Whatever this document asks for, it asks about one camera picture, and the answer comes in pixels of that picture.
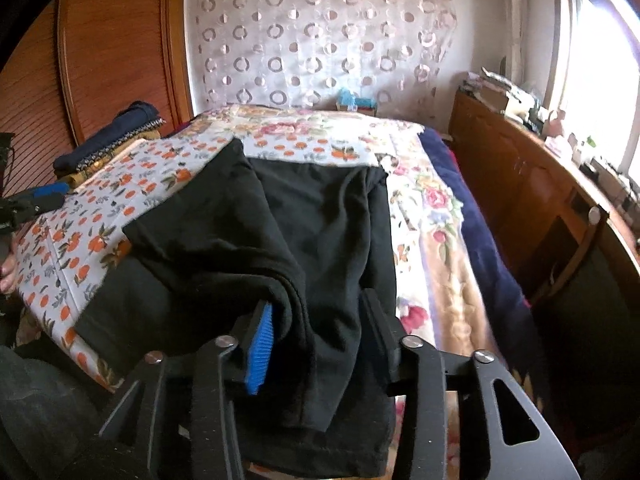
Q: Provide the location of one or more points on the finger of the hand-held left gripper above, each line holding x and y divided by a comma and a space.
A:
47, 195

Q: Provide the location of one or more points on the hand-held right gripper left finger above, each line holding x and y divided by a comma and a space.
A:
260, 355

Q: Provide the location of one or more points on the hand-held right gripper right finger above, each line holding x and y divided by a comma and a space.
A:
425, 395

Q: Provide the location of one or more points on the black printed t-shirt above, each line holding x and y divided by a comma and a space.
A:
310, 220

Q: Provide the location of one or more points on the person's left hand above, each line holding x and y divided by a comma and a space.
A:
9, 270

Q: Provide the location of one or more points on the mustard patterned cloth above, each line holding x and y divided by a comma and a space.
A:
100, 167

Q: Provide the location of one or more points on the dark paisley patterned cloth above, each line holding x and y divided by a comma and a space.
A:
107, 151

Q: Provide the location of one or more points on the navy folded cloth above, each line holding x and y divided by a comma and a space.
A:
110, 132

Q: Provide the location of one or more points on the white orange-print quilt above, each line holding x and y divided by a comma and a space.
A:
150, 170

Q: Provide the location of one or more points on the wooden wardrobe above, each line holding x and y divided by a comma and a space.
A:
110, 50

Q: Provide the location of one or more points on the navy blanket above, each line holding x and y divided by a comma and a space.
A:
485, 240

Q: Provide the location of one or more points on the black chair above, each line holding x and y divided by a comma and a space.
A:
590, 320

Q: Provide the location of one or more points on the floral bedsheet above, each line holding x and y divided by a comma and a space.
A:
435, 200

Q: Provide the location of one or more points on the person's grey trousers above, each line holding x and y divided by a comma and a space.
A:
40, 410

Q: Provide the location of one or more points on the wooden cabinet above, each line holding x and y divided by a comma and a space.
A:
510, 160

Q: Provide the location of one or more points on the cardboard box with blue cloth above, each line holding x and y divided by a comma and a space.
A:
355, 101

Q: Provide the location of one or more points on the pink figurine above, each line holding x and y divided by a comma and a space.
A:
556, 122

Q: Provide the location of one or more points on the sheer circle-pattern curtain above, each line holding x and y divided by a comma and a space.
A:
310, 35

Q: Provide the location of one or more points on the stack of books and papers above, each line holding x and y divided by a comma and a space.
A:
495, 92

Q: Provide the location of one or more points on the window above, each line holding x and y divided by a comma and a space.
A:
600, 70

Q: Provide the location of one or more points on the beige window curtain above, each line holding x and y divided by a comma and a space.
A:
515, 15

